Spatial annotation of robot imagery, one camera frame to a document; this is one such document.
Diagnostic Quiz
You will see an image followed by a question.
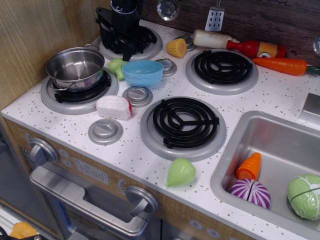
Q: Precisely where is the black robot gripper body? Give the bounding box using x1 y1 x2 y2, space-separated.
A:
94 6 151 51

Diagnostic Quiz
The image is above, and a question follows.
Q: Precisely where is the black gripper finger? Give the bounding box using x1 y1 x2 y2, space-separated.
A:
122 41 137 62
100 24 116 50

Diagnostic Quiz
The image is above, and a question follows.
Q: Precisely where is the green toy broccoli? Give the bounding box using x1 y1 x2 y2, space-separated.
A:
107 58 128 81

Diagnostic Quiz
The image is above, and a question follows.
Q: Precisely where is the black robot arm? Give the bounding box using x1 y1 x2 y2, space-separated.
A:
95 0 155 62

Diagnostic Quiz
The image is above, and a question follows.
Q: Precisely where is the back left black burner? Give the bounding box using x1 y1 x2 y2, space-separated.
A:
95 25 163 61

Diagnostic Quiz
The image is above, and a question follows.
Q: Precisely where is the black burner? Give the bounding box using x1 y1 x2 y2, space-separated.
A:
185 49 259 96
40 68 119 115
140 96 227 162
95 25 163 61

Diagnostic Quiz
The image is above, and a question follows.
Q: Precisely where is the light blue plastic bowl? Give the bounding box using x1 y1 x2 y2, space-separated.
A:
122 60 164 87

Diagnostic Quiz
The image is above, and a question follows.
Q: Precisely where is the silver stovetop knob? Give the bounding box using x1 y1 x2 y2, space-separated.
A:
88 119 123 145
180 33 197 52
122 86 153 108
156 58 178 78

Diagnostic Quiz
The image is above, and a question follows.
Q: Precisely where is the silver perforated ladle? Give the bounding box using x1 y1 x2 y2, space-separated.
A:
156 0 181 21

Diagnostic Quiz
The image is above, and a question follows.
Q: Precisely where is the small steel pot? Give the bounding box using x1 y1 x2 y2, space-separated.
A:
45 44 105 92

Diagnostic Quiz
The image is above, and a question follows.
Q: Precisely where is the yellow toy corn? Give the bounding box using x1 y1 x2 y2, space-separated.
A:
165 38 187 58

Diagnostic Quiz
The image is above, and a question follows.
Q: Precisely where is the silver stovetop knob middle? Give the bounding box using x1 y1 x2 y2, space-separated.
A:
122 86 153 108

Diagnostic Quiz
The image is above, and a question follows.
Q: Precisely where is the white red toy cheese wedge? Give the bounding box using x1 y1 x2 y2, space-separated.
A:
95 95 133 120

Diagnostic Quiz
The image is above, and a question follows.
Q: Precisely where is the silver stovetop knob far back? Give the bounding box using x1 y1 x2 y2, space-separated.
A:
180 33 197 52

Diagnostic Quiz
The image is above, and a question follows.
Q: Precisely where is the white toy bottle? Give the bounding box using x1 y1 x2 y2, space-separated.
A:
192 29 239 49

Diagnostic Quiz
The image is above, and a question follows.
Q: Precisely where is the front left black burner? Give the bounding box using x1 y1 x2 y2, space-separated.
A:
40 68 119 115

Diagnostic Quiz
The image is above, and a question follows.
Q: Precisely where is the silver stovetop knob front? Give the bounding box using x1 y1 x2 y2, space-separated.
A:
88 119 123 145

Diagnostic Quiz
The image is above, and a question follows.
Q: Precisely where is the silver slotted spatula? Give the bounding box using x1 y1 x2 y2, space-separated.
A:
205 0 225 32

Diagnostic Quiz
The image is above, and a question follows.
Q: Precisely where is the back right black burner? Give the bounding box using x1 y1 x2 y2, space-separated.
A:
185 49 259 96

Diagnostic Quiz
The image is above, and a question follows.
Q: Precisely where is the front right black burner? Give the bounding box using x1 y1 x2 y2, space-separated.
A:
140 96 227 162

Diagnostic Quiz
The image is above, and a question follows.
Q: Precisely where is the red toy ketchup bottle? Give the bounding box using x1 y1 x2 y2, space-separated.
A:
226 40 287 59

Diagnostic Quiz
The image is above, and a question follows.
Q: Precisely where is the left silver oven knob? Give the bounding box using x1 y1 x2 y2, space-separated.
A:
29 137 59 166

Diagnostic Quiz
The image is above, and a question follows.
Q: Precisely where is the silver oven knob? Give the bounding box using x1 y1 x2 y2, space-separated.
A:
125 185 159 218
29 137 59 166

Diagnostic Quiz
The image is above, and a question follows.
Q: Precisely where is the light green toy pear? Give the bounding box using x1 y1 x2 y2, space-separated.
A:
165 158 196 187

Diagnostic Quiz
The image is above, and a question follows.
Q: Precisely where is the right silver oven knob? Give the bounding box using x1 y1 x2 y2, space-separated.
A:
125 185 159 218

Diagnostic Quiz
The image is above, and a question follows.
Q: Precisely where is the orange toy carrot piece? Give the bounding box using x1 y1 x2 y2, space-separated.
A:
236 152 262 180

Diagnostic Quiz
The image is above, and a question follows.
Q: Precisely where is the purple toy onion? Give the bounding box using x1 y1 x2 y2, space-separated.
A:
229 178 271 209

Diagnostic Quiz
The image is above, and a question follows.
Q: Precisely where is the silver toy sink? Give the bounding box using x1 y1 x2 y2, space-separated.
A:
210 111 320 240

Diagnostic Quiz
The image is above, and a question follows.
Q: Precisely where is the silver hanging utensil right edge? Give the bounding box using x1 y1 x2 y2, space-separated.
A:
313 35 320 56

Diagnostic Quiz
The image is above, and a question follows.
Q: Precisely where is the silver faucet base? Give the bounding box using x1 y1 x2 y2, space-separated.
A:
299 93 320 125

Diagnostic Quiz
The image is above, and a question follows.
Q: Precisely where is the yellow object on floor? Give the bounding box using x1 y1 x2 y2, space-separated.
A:
9 222 38 240

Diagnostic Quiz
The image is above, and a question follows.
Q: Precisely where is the green toy cabbage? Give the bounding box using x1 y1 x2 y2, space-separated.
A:
287 174 320 221

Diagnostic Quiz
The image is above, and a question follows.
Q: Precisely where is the silver oven door handle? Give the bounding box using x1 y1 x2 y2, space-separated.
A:
30 167 148 240

